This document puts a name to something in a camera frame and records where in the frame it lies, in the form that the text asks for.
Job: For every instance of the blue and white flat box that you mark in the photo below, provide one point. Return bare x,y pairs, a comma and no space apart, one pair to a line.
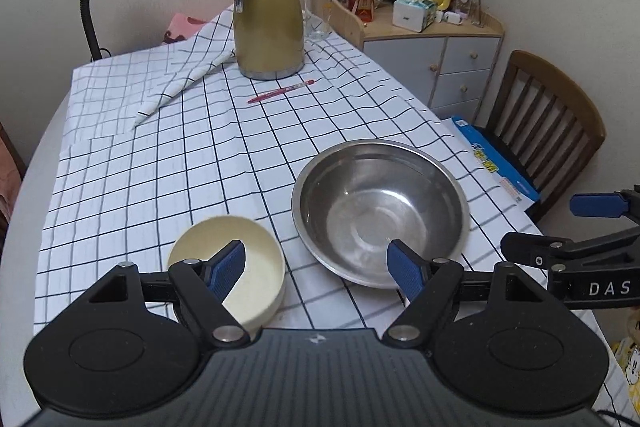
500,167

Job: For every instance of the gold thermos jug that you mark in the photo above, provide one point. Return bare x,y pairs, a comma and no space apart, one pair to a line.
270,17

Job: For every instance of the large stainless steel bowl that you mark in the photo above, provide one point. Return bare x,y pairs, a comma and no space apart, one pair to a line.
370,207

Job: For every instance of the pink paper bag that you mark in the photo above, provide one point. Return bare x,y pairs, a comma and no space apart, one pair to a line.
182,27

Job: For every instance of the yellow cartoon box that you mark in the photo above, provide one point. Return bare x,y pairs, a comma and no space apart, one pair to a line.
629,357

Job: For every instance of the dark wooden chair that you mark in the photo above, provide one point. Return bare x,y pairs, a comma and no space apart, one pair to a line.
545,107

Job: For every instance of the grey and wood cabinet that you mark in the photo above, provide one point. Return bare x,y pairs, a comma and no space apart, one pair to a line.
460,57

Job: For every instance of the white tissue box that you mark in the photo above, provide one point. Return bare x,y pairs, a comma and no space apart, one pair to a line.
410,14

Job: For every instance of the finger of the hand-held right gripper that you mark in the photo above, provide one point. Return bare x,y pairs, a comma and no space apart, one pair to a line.
545,249
592,204

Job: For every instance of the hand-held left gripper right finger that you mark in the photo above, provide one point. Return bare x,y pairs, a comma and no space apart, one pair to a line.
407,272

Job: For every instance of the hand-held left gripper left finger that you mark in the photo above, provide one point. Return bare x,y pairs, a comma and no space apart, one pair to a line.
227,268

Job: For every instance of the red pen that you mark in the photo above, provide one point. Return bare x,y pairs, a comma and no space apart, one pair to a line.
280,92

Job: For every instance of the black and white checked tablecloth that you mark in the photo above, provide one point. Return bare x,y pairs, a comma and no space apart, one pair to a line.
200,157

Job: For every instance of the cream round bowl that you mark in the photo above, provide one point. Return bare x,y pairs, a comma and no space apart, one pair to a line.
260,267

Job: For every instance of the clear drinking glass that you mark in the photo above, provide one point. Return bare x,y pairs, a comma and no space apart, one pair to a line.
317,14

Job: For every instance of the pink cloth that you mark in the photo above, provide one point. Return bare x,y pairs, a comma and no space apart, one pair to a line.
7,167

